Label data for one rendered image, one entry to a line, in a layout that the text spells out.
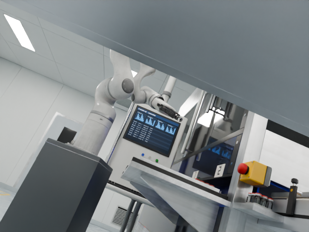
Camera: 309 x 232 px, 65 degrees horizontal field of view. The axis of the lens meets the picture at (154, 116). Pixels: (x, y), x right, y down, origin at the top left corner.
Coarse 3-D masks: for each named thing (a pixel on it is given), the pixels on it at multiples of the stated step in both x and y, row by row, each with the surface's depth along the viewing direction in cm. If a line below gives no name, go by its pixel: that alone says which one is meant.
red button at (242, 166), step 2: (240, 164) 87; (242, 164) 86; (244, 164) 86; (238, 166) 88; (240, 166) 86; (242, 166) 85; (244, 166) 85; (246, 166) 86; (238, 168) 87; (240, 168) 86; (242, 168) 85; (244, 168) 85; (246, 168) 85; (238, 170) 87; (240, 170) 85; (242, 170) 85; (244, 170) 85; (246, 170) 85; (238, 172) 87; (240, 172) 86; (242, 172) 85; (244, 172) 85
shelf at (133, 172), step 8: (128, 168) 97; (136, 168) 88; (144, 168) 88; (128, 176) 125; (136, 176) 112; (152, 176) 91; (160, 176) 88; (168, 176) 88; (144, 184) 131; (168, 184) 94; (176, 184) 88; (184, 184) 89; (192, 192) 90; (200, 192) 89; (208, 200) 93; (216, 200) 89; (224, 200) 89
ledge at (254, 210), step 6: (234, 204) 87; (240, 204) 82; (246, 204) 79; (252, 204) 76; (240, 210) 86; (246, 210) 81; (252, 210) 76; (258, 210) 75; (264, 210) 76; (258, 216) 83; (264, 216) 78; (270, 216) 75; (276, 216) 76; (282, 216) 76; (282, 222) 76
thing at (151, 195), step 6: (138, 186) 142; (144, 186) 142; (144, 192) 141; (150, 192) 142; (150, 198) 141; (156, 198) 142; (162, 198) 142; (156, 204) 141; (162, 204) 141; (168, 204) 142; (162, 210) 140; (168, 210) 141; (174, 210) 141; (168, 216) 140; (174, 216) 140; (174, 222) 139
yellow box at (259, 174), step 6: (246, 162) 89; (252, 162) 85; (258, 162) 85; (252, 168) 84; (258, 168) 84; (264, 168) 85; (270, 168) 85; (246, 174) 86; (252, 174) 83; (258, 174) 84; (264, 174) 84; (270, 174) 84; (240, 180) 89; (246, 180) 86; (252, 180) 83; (258, 180) 83; (264, 180) 83; (258, 186) 87; (264, 186) 84
